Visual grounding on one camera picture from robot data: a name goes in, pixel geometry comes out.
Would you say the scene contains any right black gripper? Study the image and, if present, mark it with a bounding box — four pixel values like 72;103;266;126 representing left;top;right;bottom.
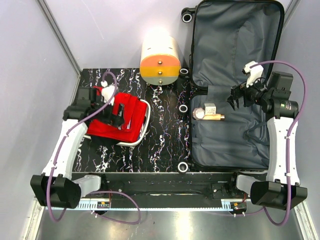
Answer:
225;74;272;111

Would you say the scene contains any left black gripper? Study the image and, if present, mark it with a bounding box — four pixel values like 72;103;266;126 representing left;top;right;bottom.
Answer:
91;95;124;127

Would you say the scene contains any red black garment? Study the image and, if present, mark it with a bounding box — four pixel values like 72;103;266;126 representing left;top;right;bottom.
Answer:
86;92;147;143

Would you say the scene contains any beige cosmetic tube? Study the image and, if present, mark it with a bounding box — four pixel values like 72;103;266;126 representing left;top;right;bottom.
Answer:
203;113;225;121

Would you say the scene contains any white small square box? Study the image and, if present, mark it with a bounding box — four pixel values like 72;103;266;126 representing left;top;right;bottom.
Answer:
204;102;217;116

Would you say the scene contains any white plastic basin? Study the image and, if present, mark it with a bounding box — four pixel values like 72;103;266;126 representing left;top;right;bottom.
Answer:
84;99;150;147

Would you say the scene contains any black white space suitcase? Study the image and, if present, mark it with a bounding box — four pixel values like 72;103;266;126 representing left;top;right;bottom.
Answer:
181;0;285;171

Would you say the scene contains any orange white drawer box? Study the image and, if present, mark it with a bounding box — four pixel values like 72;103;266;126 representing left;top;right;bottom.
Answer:
139;34;181;86

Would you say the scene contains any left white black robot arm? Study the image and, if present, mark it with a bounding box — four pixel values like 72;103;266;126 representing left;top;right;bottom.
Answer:
30;85;117;209

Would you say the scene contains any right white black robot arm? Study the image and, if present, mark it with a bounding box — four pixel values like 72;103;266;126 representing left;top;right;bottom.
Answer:
227;71;308;210

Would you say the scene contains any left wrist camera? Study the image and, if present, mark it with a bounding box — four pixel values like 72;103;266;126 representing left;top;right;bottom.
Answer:
100;80;115;106

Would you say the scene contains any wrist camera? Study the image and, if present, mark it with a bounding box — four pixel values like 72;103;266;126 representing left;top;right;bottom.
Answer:
242;61;264;88
100;80;115;106

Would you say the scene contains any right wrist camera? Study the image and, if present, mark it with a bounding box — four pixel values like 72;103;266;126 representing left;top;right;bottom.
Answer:
242;61;264;88

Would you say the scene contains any slotted cable duct rail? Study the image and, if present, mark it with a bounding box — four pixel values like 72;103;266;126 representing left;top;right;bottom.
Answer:
44;199;248;211

